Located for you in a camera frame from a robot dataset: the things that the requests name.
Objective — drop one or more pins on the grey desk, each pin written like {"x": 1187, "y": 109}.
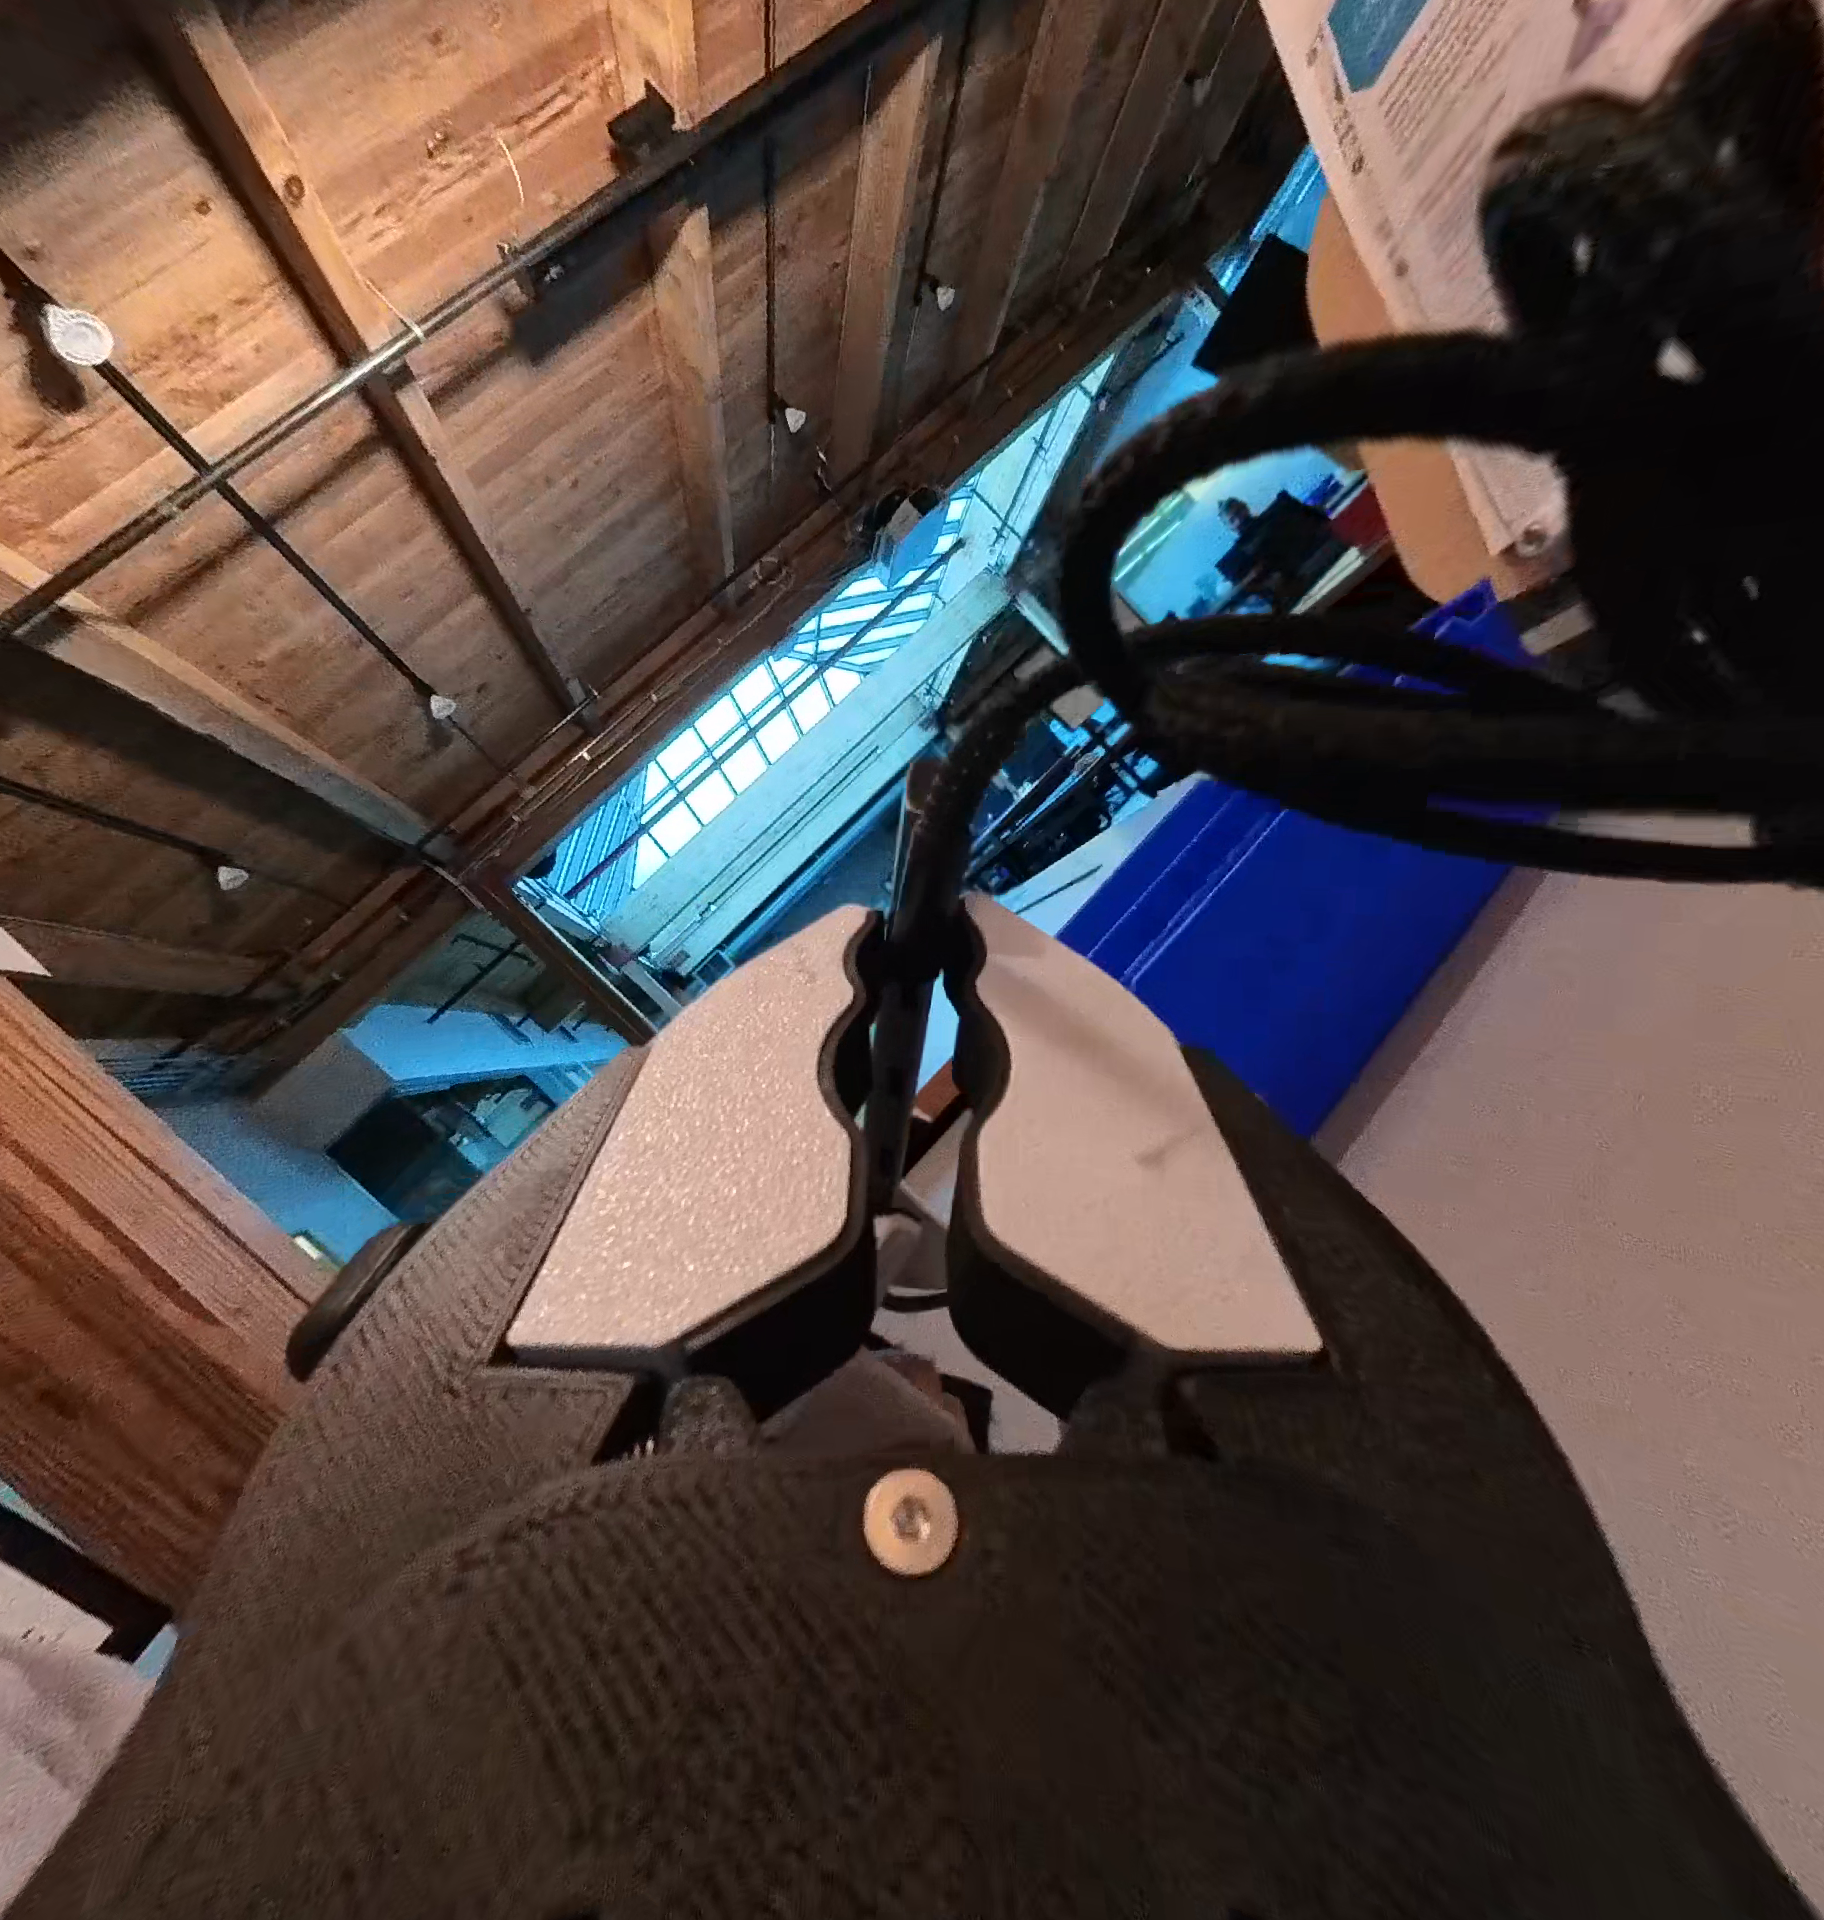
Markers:
{"x": 1601, "y": 1201}

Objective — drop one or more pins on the white round ceiling sensor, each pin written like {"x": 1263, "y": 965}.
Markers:
{"x": 75, "y": 332}

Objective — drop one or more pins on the metal ceiling pipe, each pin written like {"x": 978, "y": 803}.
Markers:
{"x": 387, "y": 342}

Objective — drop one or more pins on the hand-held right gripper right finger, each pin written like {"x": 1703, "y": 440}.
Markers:
{"x": 1137, "y": 1201}

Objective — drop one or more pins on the person's grey hoodie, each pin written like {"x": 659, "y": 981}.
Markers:
{"x": 12, "y": 1771}

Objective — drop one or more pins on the wooden post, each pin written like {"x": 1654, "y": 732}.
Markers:
{"x": 86, "y": 1275}

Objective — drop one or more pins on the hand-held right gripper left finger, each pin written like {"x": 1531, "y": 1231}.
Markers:
{"x": 702, "y": 1185}

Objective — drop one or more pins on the blue plastic bin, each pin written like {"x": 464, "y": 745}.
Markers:
{"x": 1271, "y": 961}

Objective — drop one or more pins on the laminated illustrated sheet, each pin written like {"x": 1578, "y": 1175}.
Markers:
{"x": 1421, "y": 180}

